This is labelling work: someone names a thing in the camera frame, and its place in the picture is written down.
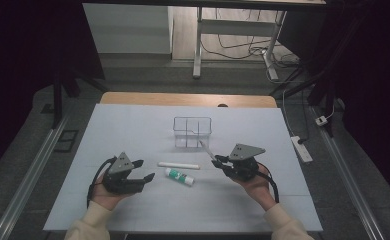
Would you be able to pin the green and white glue stick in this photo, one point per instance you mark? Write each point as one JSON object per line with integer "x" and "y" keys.
{"x": 179, "y": 176}

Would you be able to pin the white desk frame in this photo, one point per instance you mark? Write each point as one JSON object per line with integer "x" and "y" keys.
{"x": 236, "y": 27}

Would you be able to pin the white table cover board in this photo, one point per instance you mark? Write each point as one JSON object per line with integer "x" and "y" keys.
{"x": 189, "y": 210}

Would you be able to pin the white pen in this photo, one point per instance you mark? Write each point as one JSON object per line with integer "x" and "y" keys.
{"x": 179, "y": 165}

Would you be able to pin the person's right hand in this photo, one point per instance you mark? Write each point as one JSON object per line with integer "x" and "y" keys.
{"x": 258, "y": 191}

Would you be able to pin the black stand legs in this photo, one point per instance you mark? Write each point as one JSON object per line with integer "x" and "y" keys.
{"x": 319, "y": 90}

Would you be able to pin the black tripod stand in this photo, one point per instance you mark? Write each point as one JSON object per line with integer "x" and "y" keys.
{"x": 57, "y": 100}

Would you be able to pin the white power strip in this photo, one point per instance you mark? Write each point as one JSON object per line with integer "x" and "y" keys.
{"x": 302, "y": 150}

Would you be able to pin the black curtain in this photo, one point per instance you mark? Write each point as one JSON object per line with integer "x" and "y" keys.
{"x": 373, "y": 83}
{"x": 23, "y": 66}

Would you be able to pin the clear acrylic organizer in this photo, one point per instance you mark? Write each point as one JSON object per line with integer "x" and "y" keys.
{"x": 192, "y": 132}

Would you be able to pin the aluminium rail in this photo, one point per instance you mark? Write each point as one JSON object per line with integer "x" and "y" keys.
{"x": 26, "y": 183}
{"x": 349, "y": 186}

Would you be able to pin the black rectangular floor frame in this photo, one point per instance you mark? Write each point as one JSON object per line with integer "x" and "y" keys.
{"x": 60, "y": 141}

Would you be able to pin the silver pen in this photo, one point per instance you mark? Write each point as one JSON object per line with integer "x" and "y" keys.
{"x": 208, "y": 150}

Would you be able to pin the person's left hand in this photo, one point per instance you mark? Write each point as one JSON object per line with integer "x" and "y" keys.
{"x": 104, "y": 198}

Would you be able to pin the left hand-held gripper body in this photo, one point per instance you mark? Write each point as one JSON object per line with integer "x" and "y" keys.
{"x": 121, "y": 183}

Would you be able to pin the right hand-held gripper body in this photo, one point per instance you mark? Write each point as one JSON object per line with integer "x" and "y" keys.
{"x": 244, "y": 168}

